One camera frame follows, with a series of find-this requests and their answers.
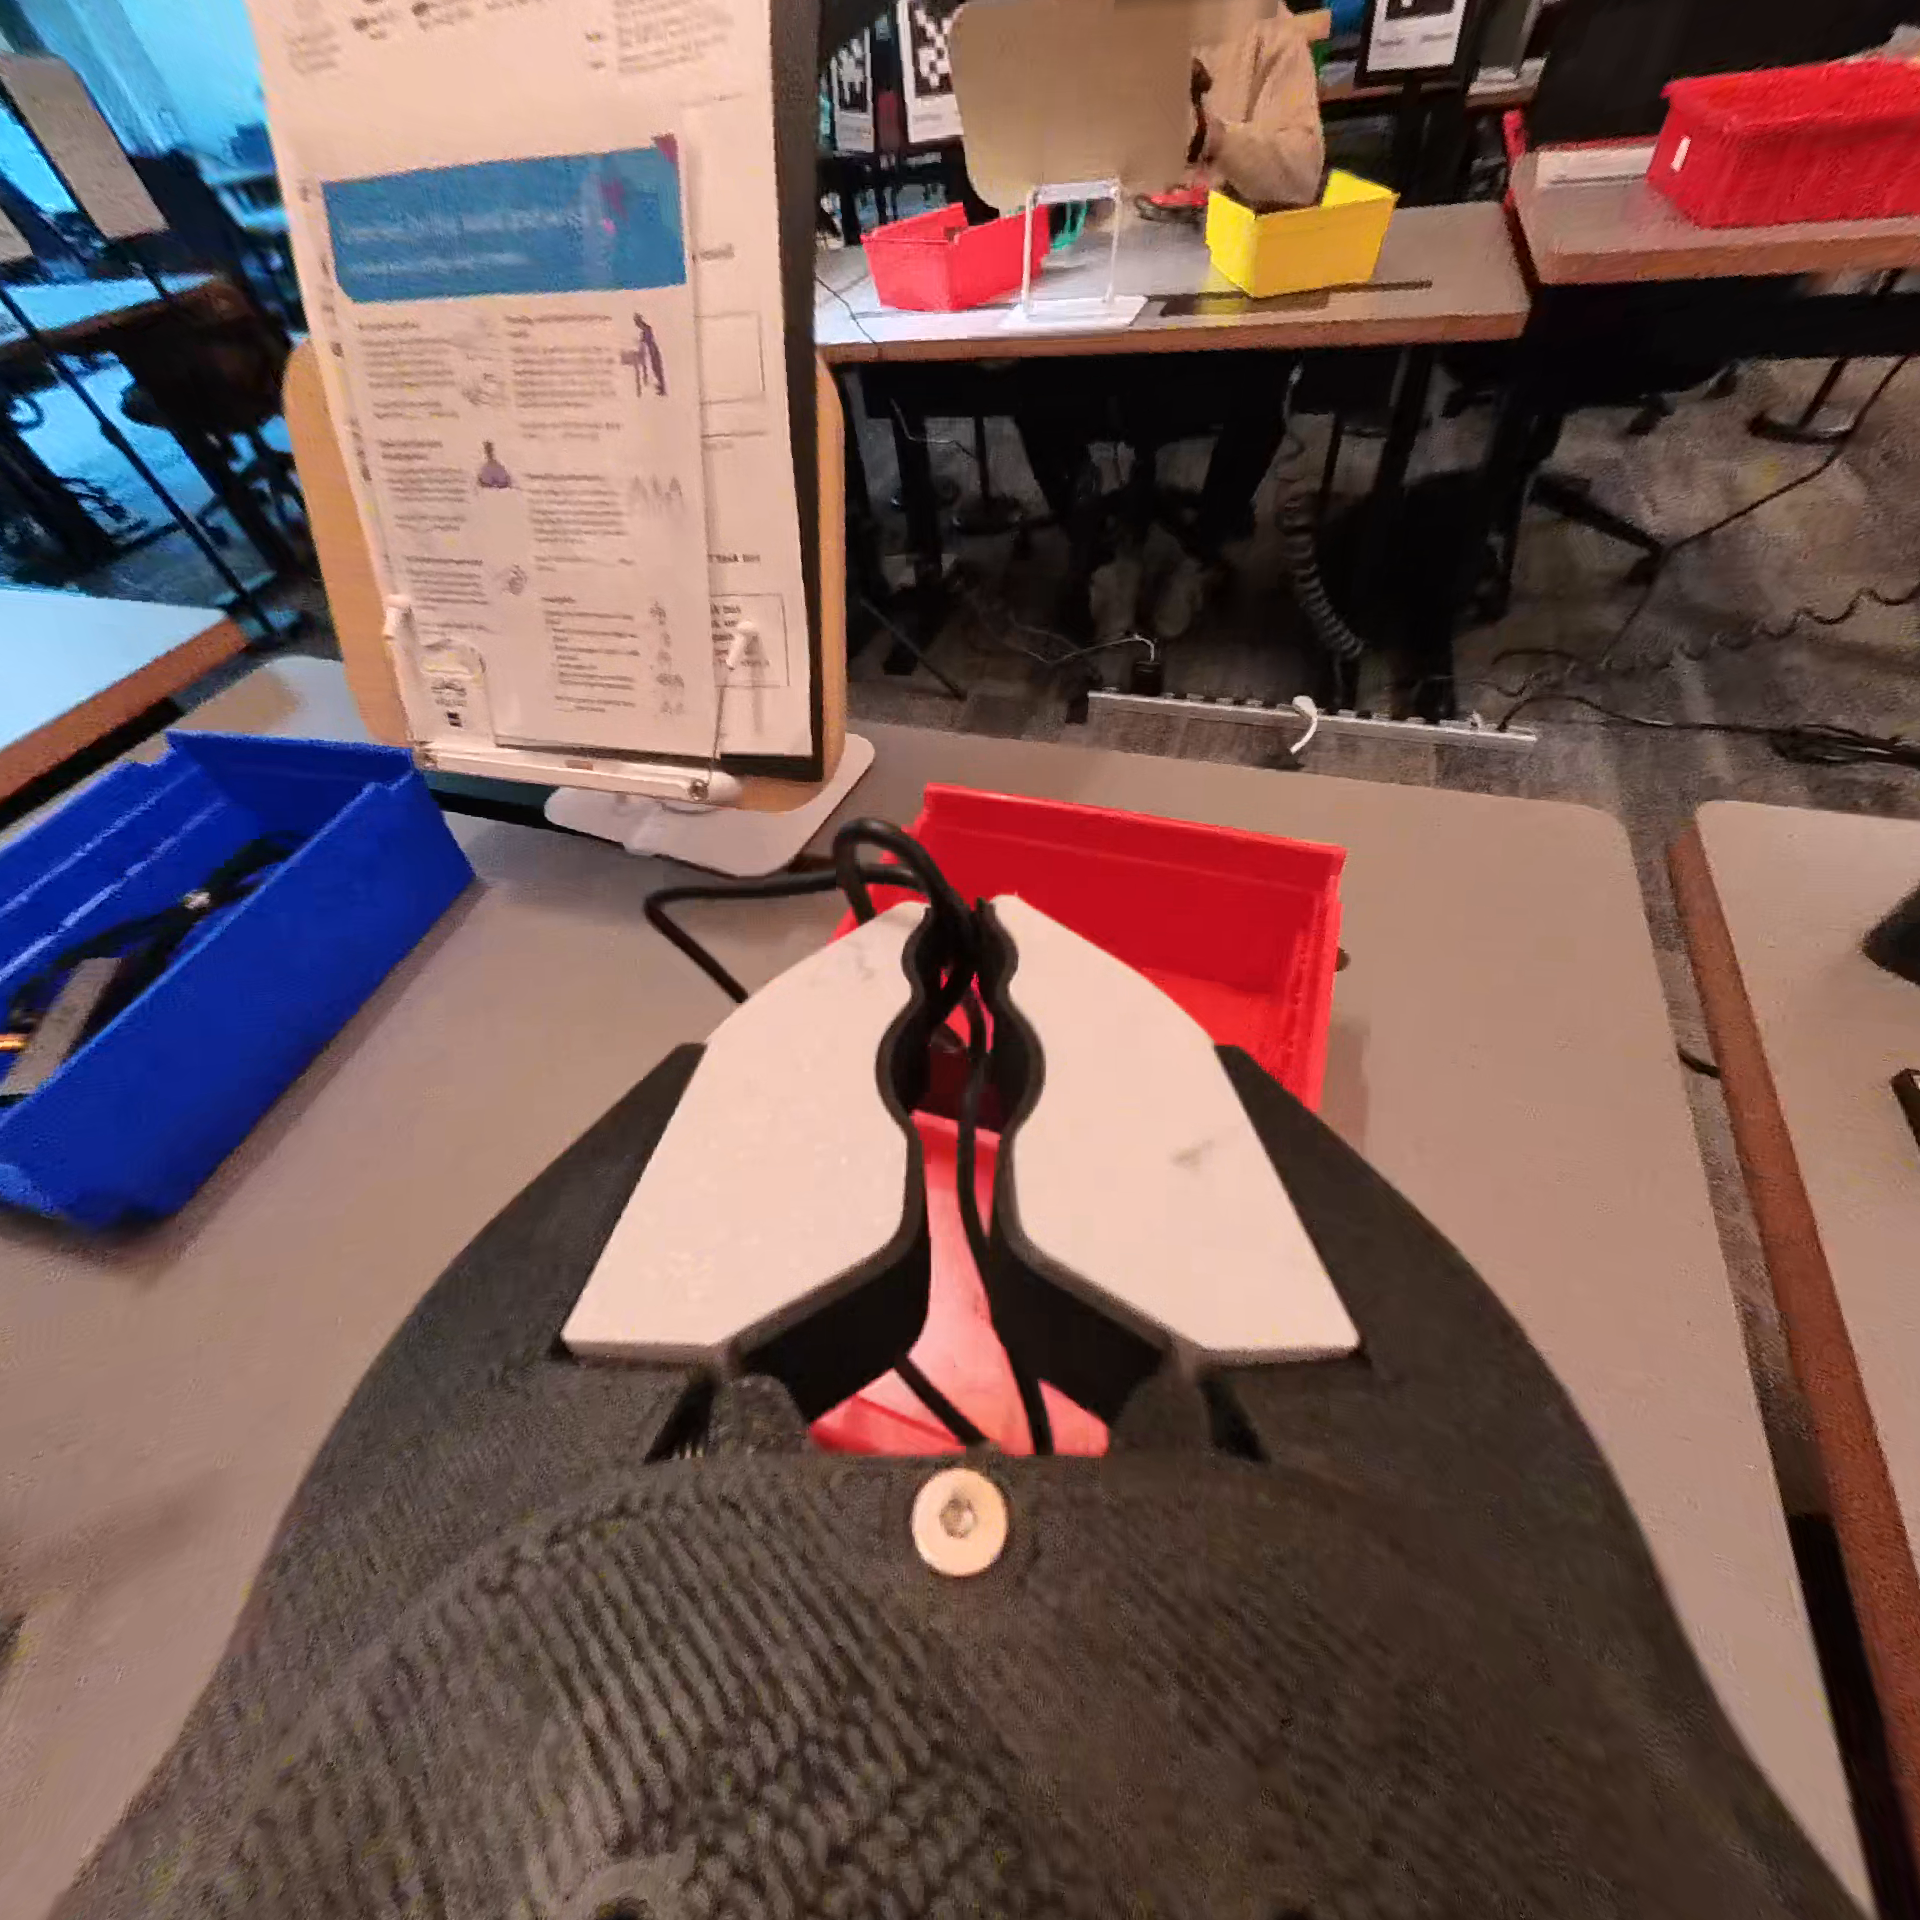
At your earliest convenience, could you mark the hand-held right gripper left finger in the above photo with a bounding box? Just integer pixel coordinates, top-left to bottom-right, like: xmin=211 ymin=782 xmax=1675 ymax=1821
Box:
xmin=559 ymin=898 xmax=934 ymax=1395

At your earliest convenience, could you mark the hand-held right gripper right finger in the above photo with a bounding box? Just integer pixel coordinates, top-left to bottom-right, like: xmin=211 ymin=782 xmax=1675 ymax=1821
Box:
xmin=981 ymin=891 xmax=1366 ymax=1402

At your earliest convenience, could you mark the black cable with blue-ringed plug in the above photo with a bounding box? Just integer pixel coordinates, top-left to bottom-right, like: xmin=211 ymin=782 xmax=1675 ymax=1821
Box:
xmin=647 ymin=818 xmax=1059 ymax=1461

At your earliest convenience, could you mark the red plastic bin with divider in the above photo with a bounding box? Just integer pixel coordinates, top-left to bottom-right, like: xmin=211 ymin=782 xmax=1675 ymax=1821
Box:
xmin=808 ymin=784 xmax=1347 ymax=1461

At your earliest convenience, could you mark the grey side desk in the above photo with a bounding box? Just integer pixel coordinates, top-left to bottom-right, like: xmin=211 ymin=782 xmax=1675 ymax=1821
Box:
xmin=1668 ymin=801 xmax=1920 ymax=1854
xmin=0 ymin=585 xmax=248 ymax=805

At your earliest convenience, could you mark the grey power strip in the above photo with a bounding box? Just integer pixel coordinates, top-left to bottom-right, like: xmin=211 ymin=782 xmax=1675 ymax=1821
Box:
xmin=1087 ymin=685 xmax=1540 ymax=748

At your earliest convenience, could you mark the blue plastic bin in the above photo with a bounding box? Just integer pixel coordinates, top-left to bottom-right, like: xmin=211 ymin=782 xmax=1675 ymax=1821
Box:
xmin=0 ymin=732 xmax=481 ymax=1236

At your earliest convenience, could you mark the grey USB hub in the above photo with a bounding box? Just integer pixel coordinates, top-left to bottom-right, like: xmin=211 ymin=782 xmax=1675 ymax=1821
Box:
xmin=0 ymin=961 xmax=125 ymax=1102

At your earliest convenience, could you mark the instruction sheet on stand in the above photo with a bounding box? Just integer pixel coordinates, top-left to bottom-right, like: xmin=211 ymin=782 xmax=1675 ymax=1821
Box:
xmin=246 ymin=0 xmax=878 ymax=880

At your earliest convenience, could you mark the wood-edged table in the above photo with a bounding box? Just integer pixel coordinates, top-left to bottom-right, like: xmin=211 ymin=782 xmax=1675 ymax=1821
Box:
xmin=813 ymin=203 xmax=1531 ymax=692
xmin=1506 ymin=141 xmax=1920 ymax=438

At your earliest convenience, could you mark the yellow plastic bin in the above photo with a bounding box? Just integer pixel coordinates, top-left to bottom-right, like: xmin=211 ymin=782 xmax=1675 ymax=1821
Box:
xmin=1206 ymin=166 xmax=1402 ymax=300

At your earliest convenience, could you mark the wooden board acrylic stand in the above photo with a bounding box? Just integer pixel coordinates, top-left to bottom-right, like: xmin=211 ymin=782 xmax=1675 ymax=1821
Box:
xmin=947 ymin=0 xmax=1202 ymax=329

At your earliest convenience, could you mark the black coiled cable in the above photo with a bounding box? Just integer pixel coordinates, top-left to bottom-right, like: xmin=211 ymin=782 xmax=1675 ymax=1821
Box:
xmin=1272 ymin=435 xmax=1370 ymax=668

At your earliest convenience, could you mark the black cable bundle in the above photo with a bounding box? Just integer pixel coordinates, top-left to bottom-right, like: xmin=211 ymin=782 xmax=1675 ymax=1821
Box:
xmin=0 ymin=836 xmax=311 ymax=1053

